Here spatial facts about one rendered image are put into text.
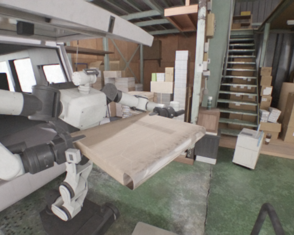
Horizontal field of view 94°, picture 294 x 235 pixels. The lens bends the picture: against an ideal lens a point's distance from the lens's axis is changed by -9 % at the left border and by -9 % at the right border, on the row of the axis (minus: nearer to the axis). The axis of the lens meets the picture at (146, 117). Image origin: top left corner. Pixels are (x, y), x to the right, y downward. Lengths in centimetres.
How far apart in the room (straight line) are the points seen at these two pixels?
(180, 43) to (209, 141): 491
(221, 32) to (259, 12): 599
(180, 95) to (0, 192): 265
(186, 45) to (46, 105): 627
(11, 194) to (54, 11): 159
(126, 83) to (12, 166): 399
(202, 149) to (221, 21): 226
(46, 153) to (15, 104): 24
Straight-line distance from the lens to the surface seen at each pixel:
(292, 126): 419
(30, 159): 57
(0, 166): 56
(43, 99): 75
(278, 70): 625
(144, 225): 154
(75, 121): 81
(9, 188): 186
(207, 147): 264
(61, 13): 75
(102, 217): 164
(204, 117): 248
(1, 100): 70
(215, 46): 321
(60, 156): 61
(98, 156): 50
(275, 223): 105
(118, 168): 44
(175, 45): 682
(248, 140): 265
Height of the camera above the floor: 145
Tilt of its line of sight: 17 degrees down
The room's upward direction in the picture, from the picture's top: straight up
